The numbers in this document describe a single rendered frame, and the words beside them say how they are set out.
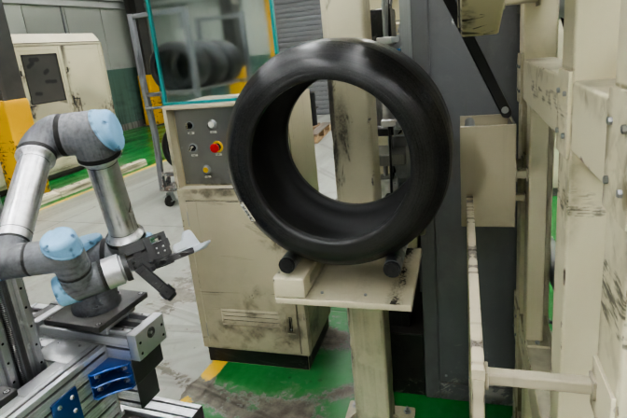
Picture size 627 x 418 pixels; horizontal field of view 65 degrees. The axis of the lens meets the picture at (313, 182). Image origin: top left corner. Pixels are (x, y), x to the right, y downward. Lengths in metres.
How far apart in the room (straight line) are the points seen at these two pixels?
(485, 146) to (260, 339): 1.45
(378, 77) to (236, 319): 1.59
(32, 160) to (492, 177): 1.22
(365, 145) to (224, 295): 1.15
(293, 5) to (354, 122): 9.63
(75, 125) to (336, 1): 0.80
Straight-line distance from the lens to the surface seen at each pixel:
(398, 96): 1.12
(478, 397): 0.79
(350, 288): 1.39
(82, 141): 1.42
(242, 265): 2.28
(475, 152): 1.46
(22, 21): 11.05
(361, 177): 1.58
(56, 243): 1.17
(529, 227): 1.55
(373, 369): 1.89
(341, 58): 1.14
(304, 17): 11.01
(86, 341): 1.78
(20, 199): 1.33
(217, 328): 2.51
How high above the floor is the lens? 1.45
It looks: 15 degrees down
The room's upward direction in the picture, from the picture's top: 6 degrees counter-clockwise
